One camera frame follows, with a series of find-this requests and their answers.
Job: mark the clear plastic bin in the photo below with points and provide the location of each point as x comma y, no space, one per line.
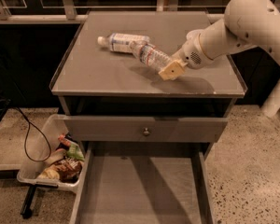
39,148

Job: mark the grey drawer cabinet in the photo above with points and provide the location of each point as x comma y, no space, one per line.
95,82

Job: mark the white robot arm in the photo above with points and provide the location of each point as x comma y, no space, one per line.
245,24

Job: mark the grey open middle drawer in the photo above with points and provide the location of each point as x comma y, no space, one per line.
143,183

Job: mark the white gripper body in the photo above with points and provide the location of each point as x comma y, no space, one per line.
191,56

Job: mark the clear water bottle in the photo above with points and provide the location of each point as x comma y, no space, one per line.
149,55

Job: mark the green snack bag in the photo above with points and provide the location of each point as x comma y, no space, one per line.
72,148

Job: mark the white ceramic bowl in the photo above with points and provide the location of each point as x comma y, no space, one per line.
194,34

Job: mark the grey top drawer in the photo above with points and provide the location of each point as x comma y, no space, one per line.
130,129

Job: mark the white labelled plastic bottle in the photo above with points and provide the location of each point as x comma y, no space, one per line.
118,42

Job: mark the brass drawer knob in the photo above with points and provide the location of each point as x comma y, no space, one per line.
146,132

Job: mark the brown snack bag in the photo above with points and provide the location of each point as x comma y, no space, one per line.
66,170

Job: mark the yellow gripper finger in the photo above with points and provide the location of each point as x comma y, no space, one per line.
173,70

